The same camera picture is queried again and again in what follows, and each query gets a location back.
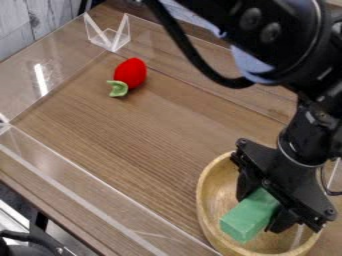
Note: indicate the black table leg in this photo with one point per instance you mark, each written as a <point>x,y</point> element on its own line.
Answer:
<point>38,225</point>

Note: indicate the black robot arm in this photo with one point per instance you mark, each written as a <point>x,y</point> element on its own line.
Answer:
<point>286,45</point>

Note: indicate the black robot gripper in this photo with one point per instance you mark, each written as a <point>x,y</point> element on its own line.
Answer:
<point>265,168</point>

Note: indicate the clear acrylic tray wall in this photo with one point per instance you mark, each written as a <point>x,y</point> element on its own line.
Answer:
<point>110,164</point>

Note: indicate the green rectangular block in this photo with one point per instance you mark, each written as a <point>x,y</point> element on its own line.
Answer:
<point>250,216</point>

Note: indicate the brown wooden bowl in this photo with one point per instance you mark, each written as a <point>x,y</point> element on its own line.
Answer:
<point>215,200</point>

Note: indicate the clear acrylic corner bracket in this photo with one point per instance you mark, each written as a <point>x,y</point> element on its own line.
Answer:
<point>110,39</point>

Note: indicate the red plush strawberry toy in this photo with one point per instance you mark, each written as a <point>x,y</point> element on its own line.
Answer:
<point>130,75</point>

